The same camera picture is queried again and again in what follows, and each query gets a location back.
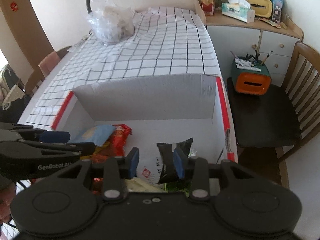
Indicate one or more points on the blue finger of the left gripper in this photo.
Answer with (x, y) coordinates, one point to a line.
(54, 137)

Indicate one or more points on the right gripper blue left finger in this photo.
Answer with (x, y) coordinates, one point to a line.
(133, 158)

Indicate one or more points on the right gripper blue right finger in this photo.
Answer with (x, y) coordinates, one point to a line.
(180, 161)

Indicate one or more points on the black snack packet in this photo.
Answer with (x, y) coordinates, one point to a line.
(168, 173)

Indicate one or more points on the white blue biscuit packet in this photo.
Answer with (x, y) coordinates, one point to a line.
(149, 169)

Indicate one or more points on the red chips bag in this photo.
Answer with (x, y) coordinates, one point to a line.
(114, 146)

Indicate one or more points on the pale yellow snack bag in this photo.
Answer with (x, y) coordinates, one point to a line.
(137, 185)

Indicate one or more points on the light blue snack packet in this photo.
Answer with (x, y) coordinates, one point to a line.
(98, 135)

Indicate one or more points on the red cardboard box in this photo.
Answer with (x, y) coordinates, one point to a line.
(165, 108)

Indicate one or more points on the green cracker packet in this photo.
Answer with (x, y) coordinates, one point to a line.
(184, 188)

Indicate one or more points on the person left hand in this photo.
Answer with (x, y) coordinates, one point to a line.
(7, 195)

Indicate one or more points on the black bag on chair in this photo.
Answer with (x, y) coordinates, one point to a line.
(13, 98)

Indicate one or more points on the left wooden chair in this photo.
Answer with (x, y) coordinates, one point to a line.
(37, 76)

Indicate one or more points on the wooden chair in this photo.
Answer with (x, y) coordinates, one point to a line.
(37, 76)
(285, 115)

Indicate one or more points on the pink cloth on chair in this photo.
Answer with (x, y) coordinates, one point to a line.
(49, 63)

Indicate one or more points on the orange green desk organizer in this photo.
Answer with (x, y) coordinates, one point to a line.
(250, 75)

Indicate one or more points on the right wooden chair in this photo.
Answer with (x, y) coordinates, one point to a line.
(285, 115)

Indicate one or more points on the checkered white tablecloth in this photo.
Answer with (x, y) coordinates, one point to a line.
(167, 41)

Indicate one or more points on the clear plastic bag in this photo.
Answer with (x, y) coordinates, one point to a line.
(112, 24)

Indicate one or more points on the white wooden sideboard cabinet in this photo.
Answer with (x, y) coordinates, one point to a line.
(233, 36)

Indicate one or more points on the brown wooden door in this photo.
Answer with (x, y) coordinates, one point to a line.
(27, 31)

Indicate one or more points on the green white tissue box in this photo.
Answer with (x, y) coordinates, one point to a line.
(239, 10)

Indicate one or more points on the blue box on cabinet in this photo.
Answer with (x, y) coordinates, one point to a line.
(276, 10)

